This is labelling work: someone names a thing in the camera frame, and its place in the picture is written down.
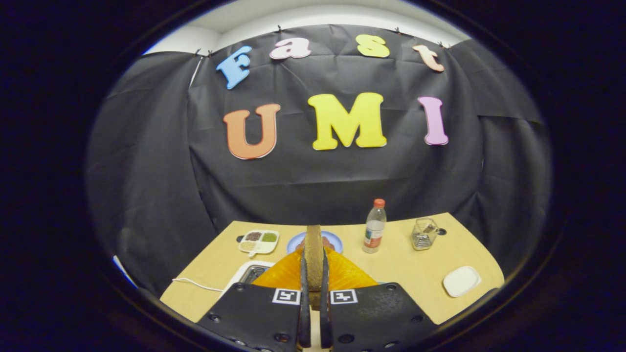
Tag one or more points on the blue round plate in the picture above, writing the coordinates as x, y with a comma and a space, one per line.
293, 242

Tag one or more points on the white toaster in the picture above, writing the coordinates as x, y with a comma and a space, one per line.
238, 278

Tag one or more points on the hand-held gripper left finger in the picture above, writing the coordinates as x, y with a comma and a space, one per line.
305, 318

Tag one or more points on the brown meat patty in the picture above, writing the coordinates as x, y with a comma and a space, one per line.
301, 244
327, 243

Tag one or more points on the white square plate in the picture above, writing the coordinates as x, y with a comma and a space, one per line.
461, 281

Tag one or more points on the white divided condiment tray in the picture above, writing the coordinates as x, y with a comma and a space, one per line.
259, 242

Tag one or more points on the brown bread slice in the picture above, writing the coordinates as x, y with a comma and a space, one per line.
313, 259

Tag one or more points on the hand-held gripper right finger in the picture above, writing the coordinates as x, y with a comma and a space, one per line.
325, 318

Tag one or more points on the clear plastic bottle red cap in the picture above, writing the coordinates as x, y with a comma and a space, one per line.
374, 230

